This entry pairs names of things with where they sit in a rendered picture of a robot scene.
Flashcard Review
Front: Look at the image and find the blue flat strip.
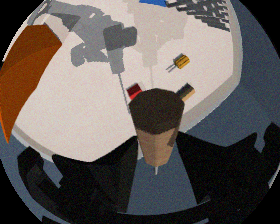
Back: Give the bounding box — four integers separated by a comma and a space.
139, 0, 167, 7

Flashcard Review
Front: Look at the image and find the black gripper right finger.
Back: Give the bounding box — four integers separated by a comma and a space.
176, 131, 257, 204

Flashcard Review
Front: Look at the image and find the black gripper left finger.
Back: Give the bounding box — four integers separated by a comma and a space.
51, 136, 139, 213

